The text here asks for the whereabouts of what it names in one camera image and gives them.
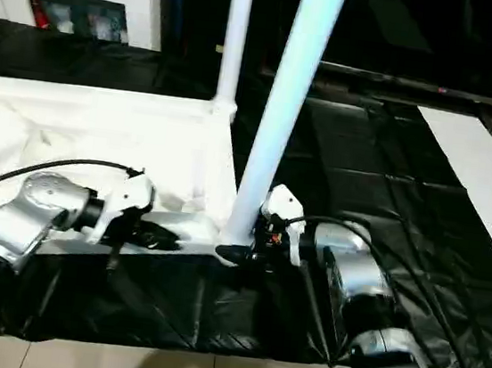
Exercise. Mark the white plastic table top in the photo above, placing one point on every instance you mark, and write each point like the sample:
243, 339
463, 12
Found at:
73, 127

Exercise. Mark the white plastic table leg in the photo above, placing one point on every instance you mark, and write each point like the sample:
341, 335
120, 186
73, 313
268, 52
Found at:
236, 30
290, 82

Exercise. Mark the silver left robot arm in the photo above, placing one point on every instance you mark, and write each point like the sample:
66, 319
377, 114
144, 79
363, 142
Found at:
26, 220

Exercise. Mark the black plastic mat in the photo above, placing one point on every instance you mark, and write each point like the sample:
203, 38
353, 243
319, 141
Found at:
383, 237

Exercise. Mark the small tan tag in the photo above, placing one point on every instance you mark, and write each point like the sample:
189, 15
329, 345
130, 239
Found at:
219, 49

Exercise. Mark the small bottles behind glass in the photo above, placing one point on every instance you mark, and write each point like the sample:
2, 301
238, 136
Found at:
73, 17

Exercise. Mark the white paper sheet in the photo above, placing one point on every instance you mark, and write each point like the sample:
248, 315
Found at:
481, 168

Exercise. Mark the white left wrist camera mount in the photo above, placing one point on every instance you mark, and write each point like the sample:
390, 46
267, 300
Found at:
128, 195

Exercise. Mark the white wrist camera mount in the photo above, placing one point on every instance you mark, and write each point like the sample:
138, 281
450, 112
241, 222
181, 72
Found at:
283, 208
128, 195

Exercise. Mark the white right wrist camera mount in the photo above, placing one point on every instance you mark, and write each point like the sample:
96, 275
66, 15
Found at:
283, 208

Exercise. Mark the dark metal rail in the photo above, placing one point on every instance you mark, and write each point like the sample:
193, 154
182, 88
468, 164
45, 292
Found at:
429, 85

